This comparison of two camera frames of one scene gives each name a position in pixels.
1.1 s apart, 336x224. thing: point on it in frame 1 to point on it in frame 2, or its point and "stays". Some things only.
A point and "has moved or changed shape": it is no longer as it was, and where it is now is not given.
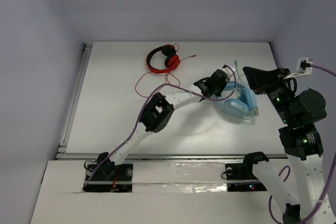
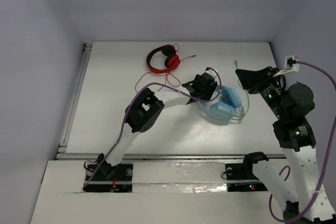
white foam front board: x=164 y=192 stays
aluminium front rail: x=92 y=156 stays
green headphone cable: x=235 y=63 to x=236 y=63
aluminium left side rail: x=61 y=153 stays
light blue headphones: x=242 y=106 has moved or changed shape
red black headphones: x=172 y=61 stays
